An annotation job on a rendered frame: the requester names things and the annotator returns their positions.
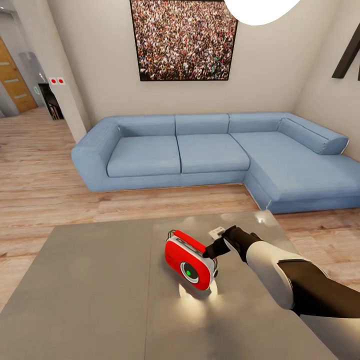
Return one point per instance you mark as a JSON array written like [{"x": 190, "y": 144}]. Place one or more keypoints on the sofa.
[{"x": 287, "y": 163}]

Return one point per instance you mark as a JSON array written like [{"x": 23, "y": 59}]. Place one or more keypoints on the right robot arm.
[{"x": 330, "y": 309}]

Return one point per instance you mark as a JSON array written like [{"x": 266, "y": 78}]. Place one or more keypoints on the standing mirror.
[{"x": 42, "y": 85}]

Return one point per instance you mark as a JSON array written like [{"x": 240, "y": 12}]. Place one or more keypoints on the radio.
[{"x": 185, "y": 254}]

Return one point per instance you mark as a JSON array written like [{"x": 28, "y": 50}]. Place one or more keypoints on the electric switch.
[
  {"x": 61, "y": 81},
  {"x": 53, "y": 80}
]

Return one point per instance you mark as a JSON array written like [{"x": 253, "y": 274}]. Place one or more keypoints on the picture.
[{"x": 183, "y": 40}]

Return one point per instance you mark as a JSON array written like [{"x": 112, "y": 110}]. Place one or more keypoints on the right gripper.
[{"x": 213, "y": 250}]

